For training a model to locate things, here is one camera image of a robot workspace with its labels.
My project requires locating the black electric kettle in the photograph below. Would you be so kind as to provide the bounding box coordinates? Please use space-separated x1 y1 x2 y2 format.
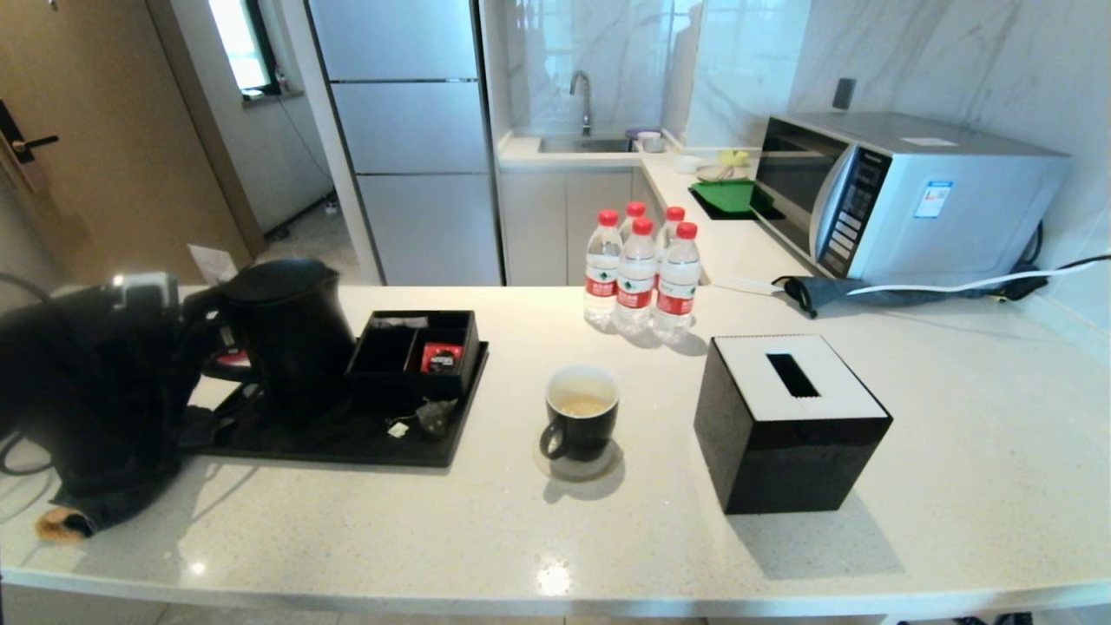
182 259 355 426

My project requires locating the dark tea bag with tag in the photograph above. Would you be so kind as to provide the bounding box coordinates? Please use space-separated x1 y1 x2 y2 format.
386 398 458 439

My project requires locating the white paper leaflet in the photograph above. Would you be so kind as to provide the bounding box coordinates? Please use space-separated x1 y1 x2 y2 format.
188 246 237 286

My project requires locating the black rectangular tray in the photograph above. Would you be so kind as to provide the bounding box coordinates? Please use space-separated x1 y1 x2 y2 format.
187 340 489 470

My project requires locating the dark grey cloth sleeve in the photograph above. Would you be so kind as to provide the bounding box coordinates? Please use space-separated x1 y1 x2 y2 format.
35 469 187 541

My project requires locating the black compartment organizer box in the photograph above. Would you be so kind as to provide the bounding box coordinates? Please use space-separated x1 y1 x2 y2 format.
345 310 480 405

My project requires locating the brown wooden door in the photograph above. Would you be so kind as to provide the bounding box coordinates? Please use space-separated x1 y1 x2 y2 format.
0 0 254 287

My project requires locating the red sachet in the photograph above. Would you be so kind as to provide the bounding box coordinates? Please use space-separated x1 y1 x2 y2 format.
420 343 463 376

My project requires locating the silver three-door fridge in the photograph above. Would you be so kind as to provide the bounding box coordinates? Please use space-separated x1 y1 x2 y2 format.
304 0 506 287

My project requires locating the black mug white inside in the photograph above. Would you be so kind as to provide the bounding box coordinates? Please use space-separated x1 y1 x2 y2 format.
538 365 621 464

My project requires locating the white sink cabinet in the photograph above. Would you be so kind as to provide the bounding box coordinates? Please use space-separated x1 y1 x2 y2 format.
499 165 665 287

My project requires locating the round translucent coaster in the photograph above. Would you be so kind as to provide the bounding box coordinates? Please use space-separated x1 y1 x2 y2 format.
532 430 626 484

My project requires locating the steel kitchen sink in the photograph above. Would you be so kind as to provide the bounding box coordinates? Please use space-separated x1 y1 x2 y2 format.
538 135 634 155

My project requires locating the chrome kitchen faucet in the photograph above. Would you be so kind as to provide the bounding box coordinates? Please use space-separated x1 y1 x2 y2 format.
569 69 595 137

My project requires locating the green cutting board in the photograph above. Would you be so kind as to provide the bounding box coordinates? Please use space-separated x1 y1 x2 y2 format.
691 177 779 220

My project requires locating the black tissue box white lid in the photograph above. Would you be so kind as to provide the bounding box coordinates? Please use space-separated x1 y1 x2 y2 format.
694 334 895 516

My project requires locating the silver microwave oven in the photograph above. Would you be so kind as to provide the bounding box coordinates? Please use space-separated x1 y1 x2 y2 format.
753 110 1074 287

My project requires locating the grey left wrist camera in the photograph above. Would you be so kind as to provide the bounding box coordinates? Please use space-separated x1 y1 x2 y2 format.
111 273 180 313

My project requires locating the window with dark frame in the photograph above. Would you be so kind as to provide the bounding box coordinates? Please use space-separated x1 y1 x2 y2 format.
207 0 283 98

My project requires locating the white power cable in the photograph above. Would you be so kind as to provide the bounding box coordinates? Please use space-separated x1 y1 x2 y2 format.
712 257 1111 299

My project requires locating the black power cable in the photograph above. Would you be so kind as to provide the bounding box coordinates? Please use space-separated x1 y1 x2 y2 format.
994 220 1111 303

